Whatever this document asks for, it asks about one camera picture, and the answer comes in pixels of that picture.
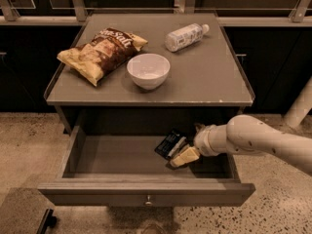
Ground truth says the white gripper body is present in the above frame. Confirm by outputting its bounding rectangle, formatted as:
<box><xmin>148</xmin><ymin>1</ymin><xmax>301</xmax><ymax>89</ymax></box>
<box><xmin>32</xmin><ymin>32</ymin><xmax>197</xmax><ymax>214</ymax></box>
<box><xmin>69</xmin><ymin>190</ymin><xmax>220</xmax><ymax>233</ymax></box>
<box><xmin>193</xmin><ymin>125</ymin><xmax>227</xmax><ymax>157</ymax></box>

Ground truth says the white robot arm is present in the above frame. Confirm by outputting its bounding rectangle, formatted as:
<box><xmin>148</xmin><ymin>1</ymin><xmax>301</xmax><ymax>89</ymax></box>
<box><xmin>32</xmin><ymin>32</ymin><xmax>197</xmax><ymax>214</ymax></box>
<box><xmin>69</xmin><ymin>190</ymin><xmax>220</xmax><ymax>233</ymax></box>
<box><xmin>170</xmin><ymin>114</ymin><xmax>312</xmax><ymax>176</ymax></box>

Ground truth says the grey cabinet with counter top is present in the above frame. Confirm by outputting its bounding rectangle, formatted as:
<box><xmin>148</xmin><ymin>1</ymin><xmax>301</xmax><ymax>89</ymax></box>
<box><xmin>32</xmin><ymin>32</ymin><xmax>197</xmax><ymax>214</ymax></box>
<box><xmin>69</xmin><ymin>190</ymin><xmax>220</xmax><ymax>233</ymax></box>
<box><xmin>46</xmin><ymin>14</ymin><xmax>254</xmax><ymax>136</ymax></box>

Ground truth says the round metal drawer knob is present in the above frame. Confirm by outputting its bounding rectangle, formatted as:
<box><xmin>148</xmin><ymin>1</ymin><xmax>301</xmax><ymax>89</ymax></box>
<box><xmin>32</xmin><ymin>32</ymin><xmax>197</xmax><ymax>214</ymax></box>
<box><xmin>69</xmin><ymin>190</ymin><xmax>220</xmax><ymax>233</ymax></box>
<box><xmin>144</xmin><ymin>195</ymin><xmax>153</xmax><ymax>207</ymax></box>

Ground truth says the open grey top drawer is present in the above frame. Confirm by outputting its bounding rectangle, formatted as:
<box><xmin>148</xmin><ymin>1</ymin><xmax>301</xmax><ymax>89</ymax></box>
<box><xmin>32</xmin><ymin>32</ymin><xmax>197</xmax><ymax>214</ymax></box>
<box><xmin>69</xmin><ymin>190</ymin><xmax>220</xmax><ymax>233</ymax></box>
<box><xmin>38</xmin><ymin>126</ymin><xmax>255</xmax><ymax>207</ymax></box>

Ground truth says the white ceramic bowl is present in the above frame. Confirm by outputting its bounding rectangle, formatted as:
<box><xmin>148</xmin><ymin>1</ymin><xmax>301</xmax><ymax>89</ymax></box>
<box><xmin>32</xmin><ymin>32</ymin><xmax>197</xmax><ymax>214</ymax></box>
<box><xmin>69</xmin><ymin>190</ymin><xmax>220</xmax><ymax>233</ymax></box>
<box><xmin>127</xmin><ymin>54</ymin><xmax>171</xmax><ymax>90</ymax></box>

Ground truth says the clear plastic water bottle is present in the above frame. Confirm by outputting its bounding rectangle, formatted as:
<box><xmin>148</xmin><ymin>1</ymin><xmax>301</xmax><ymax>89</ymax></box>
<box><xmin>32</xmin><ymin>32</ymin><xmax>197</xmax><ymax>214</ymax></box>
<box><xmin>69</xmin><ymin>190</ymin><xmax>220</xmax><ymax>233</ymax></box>
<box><xmin>165</xmin><ymin>23</ymin><xmax>210</xmax><ymax>53</ymax></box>

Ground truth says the yellow brown sea salt chip bag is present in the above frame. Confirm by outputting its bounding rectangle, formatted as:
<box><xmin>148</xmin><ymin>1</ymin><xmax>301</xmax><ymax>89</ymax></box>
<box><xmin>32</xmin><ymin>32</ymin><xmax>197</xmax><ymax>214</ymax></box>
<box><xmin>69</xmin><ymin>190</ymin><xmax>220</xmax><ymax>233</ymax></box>
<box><xmin>58</xmin><ymin>28</ymin><xmax>148</xmax><ymax>87</ymax></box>

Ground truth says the metal railing frame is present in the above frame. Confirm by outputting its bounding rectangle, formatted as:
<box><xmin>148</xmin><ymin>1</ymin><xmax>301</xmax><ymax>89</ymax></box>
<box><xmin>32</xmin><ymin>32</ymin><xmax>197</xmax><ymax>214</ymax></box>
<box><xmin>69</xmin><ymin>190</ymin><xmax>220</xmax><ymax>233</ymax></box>
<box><xmin>0</xmin><ymin>0</ymin><xmax>312</xmax><ymax>27</ymax></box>

